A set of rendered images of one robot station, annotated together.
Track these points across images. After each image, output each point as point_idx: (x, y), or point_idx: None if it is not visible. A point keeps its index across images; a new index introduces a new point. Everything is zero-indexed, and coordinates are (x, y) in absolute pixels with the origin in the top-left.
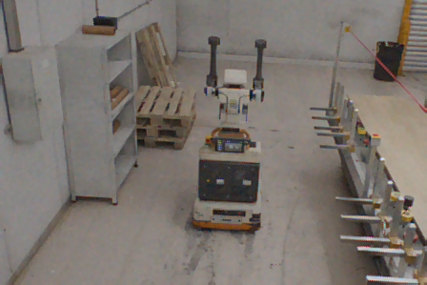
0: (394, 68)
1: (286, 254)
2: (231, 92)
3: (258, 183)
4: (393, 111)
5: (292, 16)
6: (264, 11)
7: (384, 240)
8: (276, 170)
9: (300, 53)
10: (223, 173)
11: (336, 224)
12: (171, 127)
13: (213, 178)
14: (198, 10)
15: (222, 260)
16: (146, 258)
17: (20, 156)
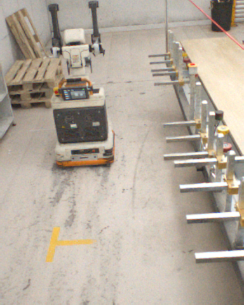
0: (227, 20)
1: (136, 179)
2: (72, 49)
3: (110, 124)
4: (218, 49)
5: None
6: None
7: (203, 153)
8: (130, 112)
9: (150, 20)
10: (74, 118)
11: (180, 149)
12: (40, 89)
13: (67, 124)
14: None
15: (82, 191)
16: (18, 197)
17: None
